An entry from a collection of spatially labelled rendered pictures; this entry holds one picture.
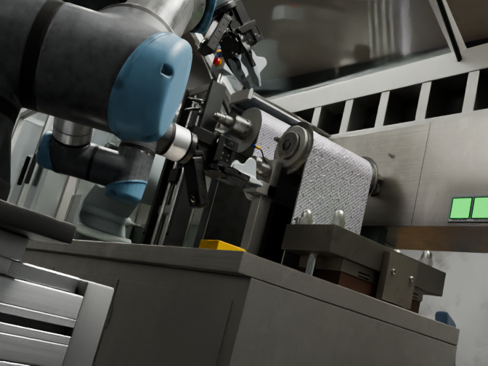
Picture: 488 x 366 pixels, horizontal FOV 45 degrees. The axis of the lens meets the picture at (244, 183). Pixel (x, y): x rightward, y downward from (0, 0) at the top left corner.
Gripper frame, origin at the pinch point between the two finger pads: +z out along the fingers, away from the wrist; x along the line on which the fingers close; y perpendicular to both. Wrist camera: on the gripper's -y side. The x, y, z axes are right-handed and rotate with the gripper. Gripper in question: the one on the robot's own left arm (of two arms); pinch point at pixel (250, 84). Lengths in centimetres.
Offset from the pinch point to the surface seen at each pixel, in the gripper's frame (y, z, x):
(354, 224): 4.9, 44.9, -8.5
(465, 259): 426, 362, 310
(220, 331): -53, 31, -29
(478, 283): 406, 382, 289
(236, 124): 4.6, 10.7, 19.8
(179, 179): -14.8, 17.2, 29.7
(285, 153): -1.2, 19.5, -2.2
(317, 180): -0.3, 28.4, -8.4
